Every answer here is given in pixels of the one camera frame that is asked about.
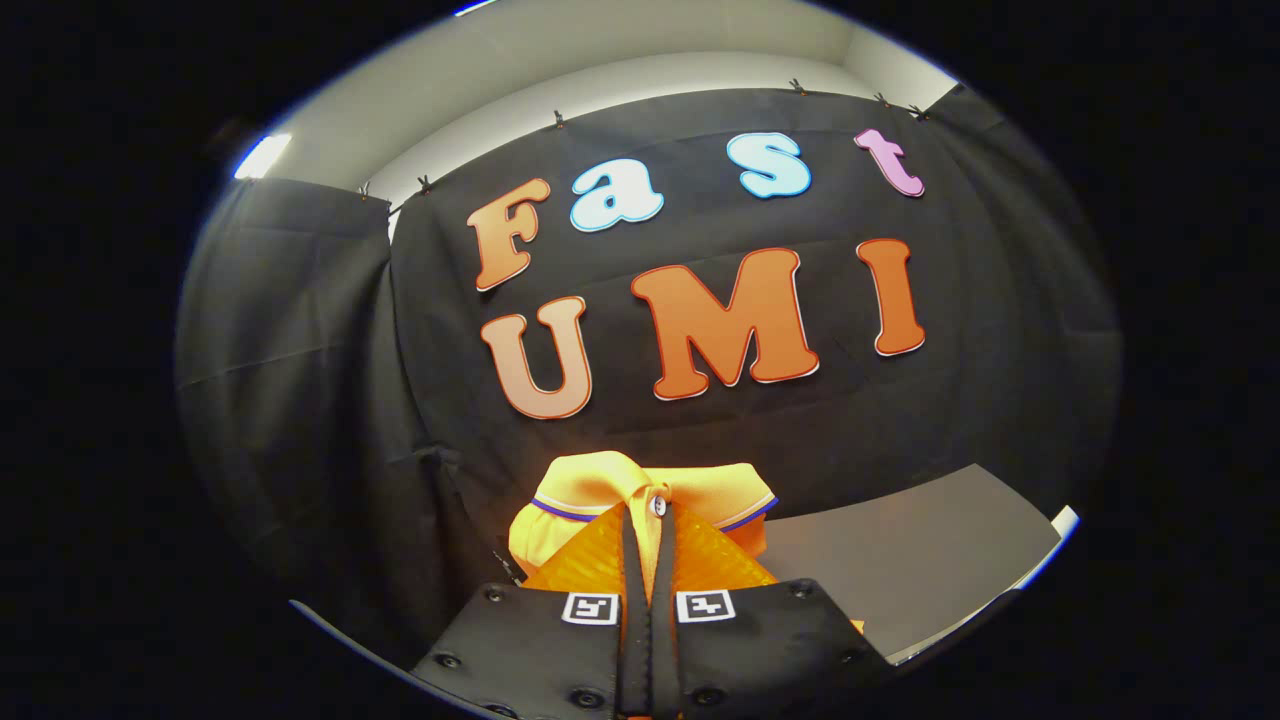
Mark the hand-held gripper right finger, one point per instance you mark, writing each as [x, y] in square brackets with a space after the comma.
[664, 620]

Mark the yellow polo shirt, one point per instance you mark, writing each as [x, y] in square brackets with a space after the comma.
[590, 490]

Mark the dark gray cabinet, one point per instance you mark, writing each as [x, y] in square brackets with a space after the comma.
[920, 560]

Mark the white ceiling light panel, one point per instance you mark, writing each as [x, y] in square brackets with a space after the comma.
[262, 157]

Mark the row of black cloth clips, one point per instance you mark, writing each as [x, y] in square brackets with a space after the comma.
[558, 119]

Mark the white plastic object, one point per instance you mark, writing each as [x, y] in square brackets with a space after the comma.
[1066, 522]

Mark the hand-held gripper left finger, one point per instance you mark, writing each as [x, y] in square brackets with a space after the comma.
[634, 620]

